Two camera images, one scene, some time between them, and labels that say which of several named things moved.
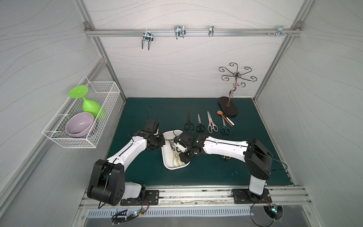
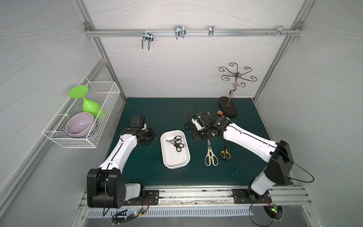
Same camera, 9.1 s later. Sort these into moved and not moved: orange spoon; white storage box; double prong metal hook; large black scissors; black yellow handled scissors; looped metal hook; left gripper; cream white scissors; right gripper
Moved: left gripper; cream white scissors; right gripper
Not moved: large black scissors; white storage box; black yellow handled scissors; looped metal hook; double prong metal hook; orange spoon
